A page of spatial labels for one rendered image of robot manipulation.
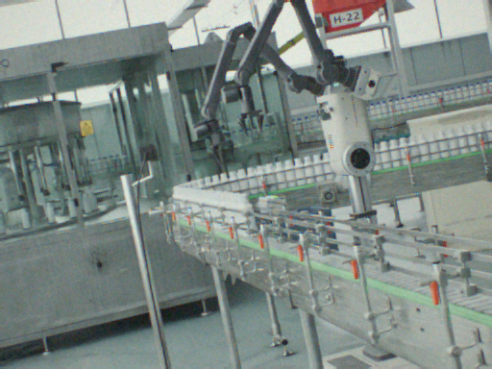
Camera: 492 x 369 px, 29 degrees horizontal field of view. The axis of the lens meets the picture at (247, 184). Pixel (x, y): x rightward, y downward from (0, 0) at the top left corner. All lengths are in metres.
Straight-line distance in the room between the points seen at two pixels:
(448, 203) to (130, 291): 2.78
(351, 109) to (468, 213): 4.10
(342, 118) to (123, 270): 3.59
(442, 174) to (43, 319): 3.31
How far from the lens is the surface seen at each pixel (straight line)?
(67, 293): 7.53
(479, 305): 1.97
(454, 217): 8.31
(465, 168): 5.99
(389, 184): 5.94
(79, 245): 7.50
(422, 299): 2.14
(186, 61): 9.55
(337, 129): 4.33
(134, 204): 3.08
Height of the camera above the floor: 1.44
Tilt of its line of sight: 4 degrees down
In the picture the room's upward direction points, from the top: 11 degrees counter-clockwise
